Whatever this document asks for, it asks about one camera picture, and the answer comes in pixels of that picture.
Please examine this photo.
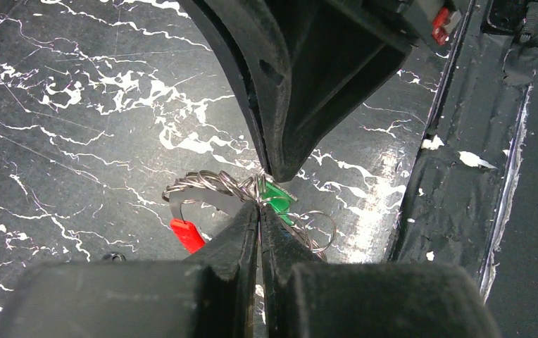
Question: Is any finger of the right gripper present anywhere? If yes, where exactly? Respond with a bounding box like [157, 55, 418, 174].
[179, 1, 275, 175]
[256, 1, 412, 182]

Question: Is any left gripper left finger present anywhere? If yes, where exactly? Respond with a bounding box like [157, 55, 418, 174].
[0, 202, 260, 337]

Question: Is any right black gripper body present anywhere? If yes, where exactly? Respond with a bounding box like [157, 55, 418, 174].
[367, 0, 470, 47]

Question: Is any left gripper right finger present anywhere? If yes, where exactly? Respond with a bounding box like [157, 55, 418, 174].
[259, 208, 501, 337]

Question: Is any metal keyring with red handle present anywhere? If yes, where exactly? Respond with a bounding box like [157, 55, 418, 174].
[162, 170, 337, 261]

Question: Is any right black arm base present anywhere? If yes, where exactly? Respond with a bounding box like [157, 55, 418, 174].
[482, 0, 538, 48]

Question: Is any teal tag key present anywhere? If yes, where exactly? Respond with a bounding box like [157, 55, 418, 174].
[261, 181, 297, 226]

